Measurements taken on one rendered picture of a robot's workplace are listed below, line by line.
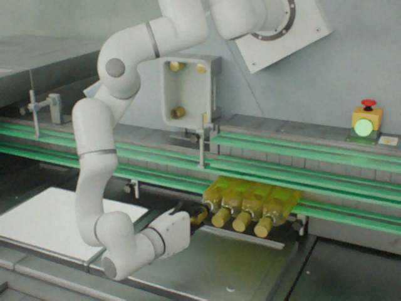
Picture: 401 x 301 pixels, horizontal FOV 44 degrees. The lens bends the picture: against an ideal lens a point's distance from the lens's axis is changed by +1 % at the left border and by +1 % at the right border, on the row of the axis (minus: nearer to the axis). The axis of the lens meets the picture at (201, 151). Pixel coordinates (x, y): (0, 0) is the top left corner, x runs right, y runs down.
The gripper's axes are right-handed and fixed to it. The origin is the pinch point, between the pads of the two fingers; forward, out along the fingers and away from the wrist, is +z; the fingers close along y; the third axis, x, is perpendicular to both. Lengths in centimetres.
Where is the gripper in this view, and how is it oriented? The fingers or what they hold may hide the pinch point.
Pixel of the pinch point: (195, 217)
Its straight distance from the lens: 130.8
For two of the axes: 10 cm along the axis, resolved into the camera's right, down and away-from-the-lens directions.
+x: -7.6, -2.5, 6.0
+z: 6.5, -2.9, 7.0
